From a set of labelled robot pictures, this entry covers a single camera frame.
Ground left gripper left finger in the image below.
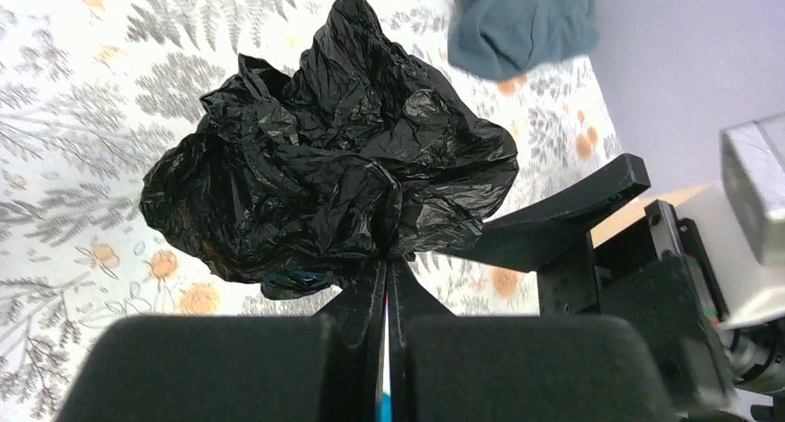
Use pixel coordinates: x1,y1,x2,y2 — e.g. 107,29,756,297
57,262,386,421

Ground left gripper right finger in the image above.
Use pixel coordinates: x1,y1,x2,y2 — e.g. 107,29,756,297
388,262,675,421

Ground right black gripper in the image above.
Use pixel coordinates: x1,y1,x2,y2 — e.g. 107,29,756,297
447,154,735,410

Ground black trash bag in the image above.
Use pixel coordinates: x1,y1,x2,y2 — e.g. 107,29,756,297
139,0,518,300

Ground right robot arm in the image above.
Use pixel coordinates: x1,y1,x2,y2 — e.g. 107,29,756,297
458,151,784,421

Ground dark teal crumpled cloth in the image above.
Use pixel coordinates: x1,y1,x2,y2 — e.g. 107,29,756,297
448,0,600,81

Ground floral patterned table mat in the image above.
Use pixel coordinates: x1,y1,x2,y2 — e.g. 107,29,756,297
1,0,620,421

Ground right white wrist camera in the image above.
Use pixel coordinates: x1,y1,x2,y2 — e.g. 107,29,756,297
720,113,784,266

